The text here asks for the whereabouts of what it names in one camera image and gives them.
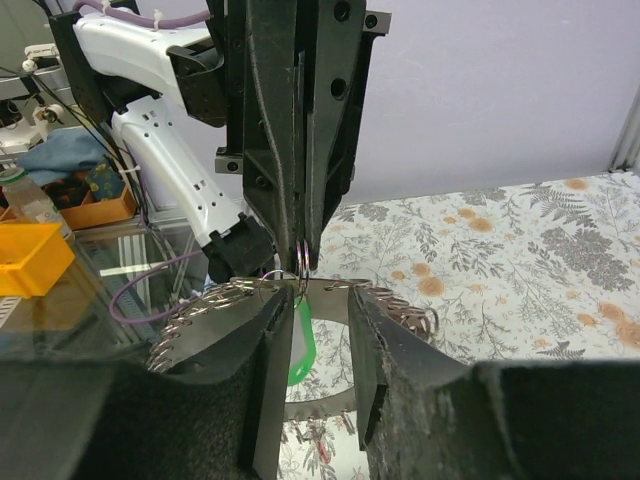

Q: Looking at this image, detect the plastic bottle green cap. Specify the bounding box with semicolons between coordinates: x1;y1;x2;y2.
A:
1;167;75;243

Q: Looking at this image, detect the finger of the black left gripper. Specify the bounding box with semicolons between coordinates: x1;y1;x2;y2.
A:
243;1;302;274
299;1;366;270

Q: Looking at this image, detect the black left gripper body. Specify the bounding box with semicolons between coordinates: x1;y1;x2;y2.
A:
208;1;391;198

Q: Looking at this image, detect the orange plastic bin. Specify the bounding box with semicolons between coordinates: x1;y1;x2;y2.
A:
1;222;75;299

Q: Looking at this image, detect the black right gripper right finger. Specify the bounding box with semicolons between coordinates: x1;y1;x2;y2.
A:
348;288;639;479

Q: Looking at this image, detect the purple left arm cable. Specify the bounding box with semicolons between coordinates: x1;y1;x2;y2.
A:
74;0;211;326

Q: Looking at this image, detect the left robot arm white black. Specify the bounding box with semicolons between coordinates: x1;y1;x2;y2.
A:
49;1;391;283

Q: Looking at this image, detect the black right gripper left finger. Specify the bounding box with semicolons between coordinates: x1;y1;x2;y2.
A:
1;287;294;479

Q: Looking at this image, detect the green key tag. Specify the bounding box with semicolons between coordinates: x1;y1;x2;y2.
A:
288;297;316;387

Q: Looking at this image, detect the large keyring with many rings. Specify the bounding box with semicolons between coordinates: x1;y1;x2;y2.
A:
147;239;441;466

